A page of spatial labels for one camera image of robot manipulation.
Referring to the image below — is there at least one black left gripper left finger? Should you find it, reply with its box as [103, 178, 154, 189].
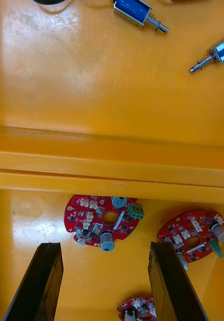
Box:
[3, 242, 64, 321]

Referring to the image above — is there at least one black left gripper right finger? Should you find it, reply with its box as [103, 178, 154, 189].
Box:
[147, 240, 210, 321]

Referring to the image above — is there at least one round red circuit board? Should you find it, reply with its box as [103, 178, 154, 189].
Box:
[156, 209, 224, 271]
[63, 194, 145, 253]
[117, 297, 158, 321]

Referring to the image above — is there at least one yellow-orange plastic bin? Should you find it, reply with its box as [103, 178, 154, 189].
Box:
[0, 0, 224, 188]
[0, 168, 224, 321]

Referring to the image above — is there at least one metal solenoid blue label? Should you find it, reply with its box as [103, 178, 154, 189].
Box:
[189, 34, 224, 74]
[113, 0, 169, 34]

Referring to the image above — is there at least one metal solenoid black cable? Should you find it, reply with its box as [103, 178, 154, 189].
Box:
[32, 0, 67, 5]

